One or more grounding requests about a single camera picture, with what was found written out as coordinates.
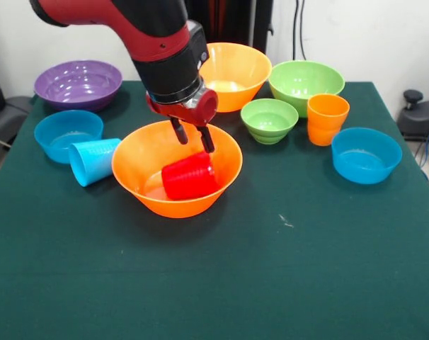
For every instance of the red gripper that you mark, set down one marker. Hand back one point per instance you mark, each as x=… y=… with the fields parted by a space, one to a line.
x=200 y=110

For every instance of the blue cup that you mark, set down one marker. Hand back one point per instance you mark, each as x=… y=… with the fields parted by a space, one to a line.
x=94 y=161

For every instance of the red cup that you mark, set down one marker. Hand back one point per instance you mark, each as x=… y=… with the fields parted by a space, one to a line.
x=189 y=177

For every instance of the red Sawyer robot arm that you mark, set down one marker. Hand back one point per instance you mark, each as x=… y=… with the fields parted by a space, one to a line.
x=140 y=32

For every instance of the orange cup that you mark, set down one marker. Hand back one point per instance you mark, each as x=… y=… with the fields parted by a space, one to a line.
x=326 y=124

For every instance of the dark green table cloth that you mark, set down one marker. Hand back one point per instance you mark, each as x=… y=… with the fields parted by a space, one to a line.
x=214 y=276

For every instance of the small green bowl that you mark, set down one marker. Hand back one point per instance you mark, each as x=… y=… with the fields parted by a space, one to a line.
x=269 y=120

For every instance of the large green bowl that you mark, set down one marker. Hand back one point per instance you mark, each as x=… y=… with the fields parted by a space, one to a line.
x=303 y=83

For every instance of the black pedestal foot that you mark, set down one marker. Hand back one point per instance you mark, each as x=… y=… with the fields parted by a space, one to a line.
x=421 y=117
x=9 y=117

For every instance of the blue bowl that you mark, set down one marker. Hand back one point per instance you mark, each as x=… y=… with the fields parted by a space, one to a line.
x=66 y=131
x=366 y=159

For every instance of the purple bowl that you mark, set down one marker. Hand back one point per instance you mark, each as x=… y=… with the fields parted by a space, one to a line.
x=78 y=85

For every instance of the large orange bowl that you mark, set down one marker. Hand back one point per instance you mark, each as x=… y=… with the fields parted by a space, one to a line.
x=140 y=159
x=235 y=74

